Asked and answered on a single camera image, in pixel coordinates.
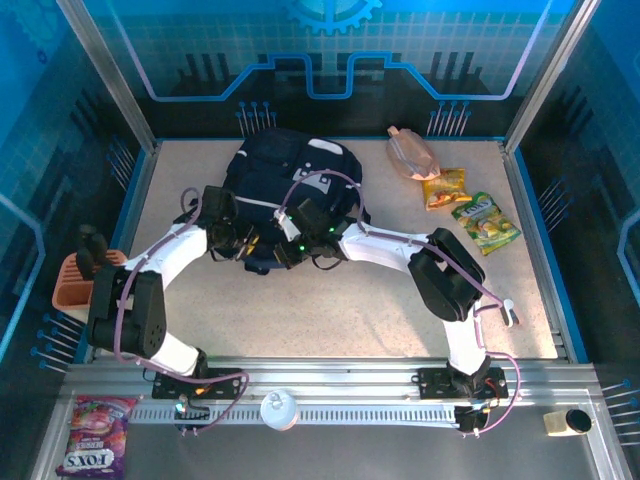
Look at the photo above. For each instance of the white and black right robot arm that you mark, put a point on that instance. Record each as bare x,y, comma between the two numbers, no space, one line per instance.
380,247

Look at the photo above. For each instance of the white round lid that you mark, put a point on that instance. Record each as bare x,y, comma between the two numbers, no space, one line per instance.
279,410

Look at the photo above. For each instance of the orange and cream knife block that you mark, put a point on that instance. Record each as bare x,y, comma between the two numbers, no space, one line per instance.
72,295

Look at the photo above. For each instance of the black round cap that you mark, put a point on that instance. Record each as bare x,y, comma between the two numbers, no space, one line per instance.
578,420

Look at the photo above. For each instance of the small black electronics board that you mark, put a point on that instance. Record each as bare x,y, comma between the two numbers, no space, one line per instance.
192,414
467,420

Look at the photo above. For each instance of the yellow chips bag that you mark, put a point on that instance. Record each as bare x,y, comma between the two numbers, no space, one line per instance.
445,187

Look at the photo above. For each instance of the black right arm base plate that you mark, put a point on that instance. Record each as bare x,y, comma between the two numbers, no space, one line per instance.
435,382

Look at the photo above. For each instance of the small white plastic hook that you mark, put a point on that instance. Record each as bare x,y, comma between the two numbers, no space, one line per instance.
510,312

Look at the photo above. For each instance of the beige sponge block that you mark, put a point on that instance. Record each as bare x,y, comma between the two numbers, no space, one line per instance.
555,424

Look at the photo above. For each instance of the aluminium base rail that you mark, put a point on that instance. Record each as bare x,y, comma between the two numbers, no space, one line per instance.
325,377

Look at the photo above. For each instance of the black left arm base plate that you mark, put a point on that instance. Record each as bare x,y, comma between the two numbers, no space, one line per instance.
225,375

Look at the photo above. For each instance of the aluminium frame post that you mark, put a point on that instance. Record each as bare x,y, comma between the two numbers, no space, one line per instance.
111,75
550,75

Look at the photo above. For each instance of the navy blue backpack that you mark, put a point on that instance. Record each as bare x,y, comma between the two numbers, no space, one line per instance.
280,170

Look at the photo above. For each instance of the green Fox's candy bag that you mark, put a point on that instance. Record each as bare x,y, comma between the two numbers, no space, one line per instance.
487,222

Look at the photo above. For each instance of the translucent pink pencil pouch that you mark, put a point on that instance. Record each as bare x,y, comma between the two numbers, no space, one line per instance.
410,155

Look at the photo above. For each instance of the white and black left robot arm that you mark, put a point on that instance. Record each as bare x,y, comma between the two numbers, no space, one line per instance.
175,250

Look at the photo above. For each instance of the purple Fox's berries candy bag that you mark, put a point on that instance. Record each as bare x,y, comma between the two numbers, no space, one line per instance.
97,437

